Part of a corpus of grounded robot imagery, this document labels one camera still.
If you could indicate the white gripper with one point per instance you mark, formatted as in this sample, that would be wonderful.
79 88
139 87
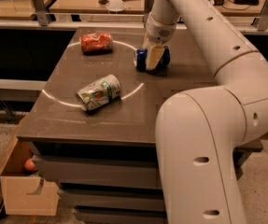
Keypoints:
158 32

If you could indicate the blue pepsi can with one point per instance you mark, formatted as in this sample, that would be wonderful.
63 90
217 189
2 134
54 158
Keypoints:
140 59

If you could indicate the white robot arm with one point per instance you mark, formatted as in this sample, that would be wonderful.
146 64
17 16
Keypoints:
197 130

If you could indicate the crushed orange soda can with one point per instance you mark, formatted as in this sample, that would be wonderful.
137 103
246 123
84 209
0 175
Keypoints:
93 42

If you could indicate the crushed white green can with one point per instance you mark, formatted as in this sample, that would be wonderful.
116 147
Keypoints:
98 93

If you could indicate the wooden desk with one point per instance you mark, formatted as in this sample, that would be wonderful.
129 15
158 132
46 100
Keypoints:
136 7

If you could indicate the grey drawer cabinet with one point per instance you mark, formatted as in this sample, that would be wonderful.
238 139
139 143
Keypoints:
105 160

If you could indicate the orange ball in box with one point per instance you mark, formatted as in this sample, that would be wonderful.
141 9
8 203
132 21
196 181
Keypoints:
29 166

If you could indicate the cardboard box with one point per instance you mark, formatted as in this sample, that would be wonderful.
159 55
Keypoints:
23 193

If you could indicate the middle metal bracket post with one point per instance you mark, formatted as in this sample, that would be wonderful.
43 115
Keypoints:
148 4

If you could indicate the left metal bracket post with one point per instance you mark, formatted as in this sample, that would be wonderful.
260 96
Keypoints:
42 15

